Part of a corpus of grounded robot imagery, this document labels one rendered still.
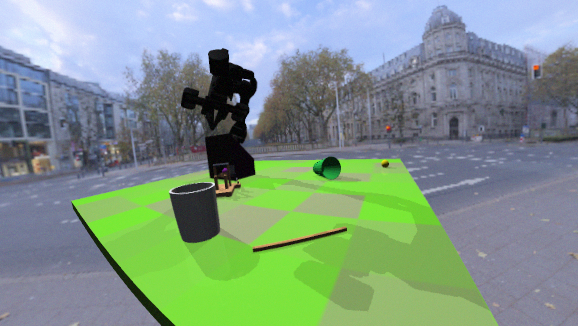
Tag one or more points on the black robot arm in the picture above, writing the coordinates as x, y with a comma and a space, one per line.
228, 81

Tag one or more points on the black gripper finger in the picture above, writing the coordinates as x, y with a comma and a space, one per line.
208, 111
222, 114

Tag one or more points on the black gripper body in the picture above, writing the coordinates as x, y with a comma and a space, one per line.
190, 99

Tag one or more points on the dark grey cylindrical cup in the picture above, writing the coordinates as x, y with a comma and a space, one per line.
195, 209

